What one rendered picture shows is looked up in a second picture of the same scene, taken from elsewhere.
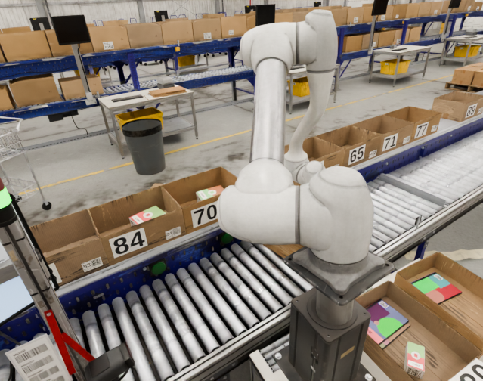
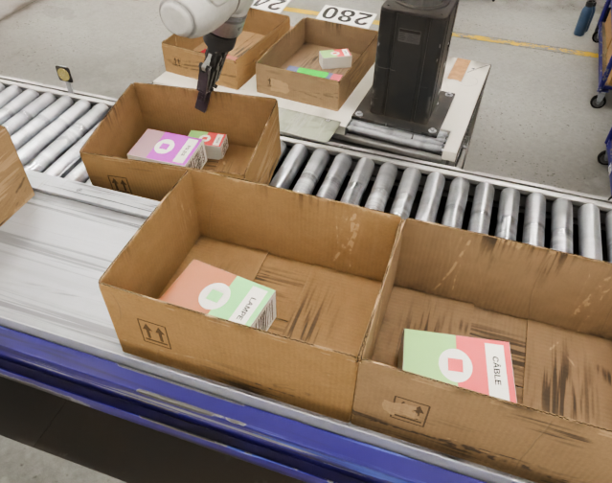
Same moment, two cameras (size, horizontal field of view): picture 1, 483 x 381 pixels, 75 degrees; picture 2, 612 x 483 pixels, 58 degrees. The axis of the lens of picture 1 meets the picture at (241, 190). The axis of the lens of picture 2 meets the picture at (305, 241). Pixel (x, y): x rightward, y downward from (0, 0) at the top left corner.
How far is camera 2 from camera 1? 2.02 m
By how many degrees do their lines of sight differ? 93
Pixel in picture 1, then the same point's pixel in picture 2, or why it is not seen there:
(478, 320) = (241, 41)
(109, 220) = (582, 470)
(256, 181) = not seen: outside the picture
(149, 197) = (414, 395)
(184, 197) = (271, 381)
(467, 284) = (192, 43)
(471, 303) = not seen: hidden behind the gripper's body
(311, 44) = not seen: outside the picture
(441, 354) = (307, 54)
